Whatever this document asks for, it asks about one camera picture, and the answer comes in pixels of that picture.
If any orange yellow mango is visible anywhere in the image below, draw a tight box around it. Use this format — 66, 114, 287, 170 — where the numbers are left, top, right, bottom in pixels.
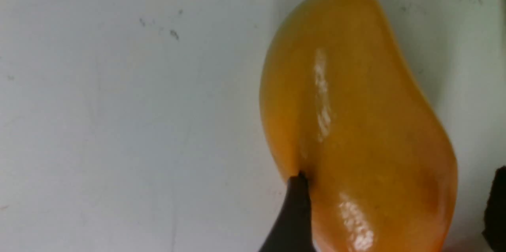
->
259, 0, 458, 252

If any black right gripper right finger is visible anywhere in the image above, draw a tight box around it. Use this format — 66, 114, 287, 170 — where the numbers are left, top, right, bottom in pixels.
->
482, 166, 506, 252

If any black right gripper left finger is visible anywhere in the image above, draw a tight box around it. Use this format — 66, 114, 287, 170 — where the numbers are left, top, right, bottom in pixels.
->
260, 171, 316, 252

